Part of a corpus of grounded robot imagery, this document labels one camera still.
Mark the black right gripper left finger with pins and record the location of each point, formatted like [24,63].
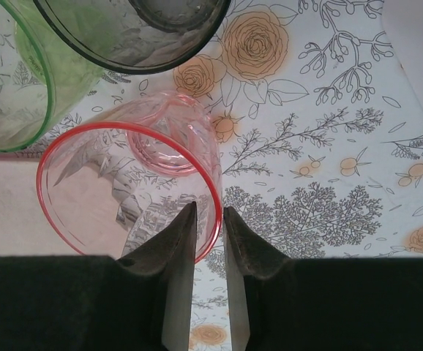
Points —
[87,303]

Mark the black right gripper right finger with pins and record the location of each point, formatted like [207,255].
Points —
[343,303]

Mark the pink red-rimmed drinking glass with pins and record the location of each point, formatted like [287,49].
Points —
[160,153]

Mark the small green drinking glass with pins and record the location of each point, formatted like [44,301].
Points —
[14,73]

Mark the beige rectangular tray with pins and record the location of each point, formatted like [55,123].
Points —
[6,204]

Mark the floral print tablecloth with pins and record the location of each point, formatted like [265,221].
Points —
[306,146]

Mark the small grey drinking glass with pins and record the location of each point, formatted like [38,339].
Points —
[142,47]

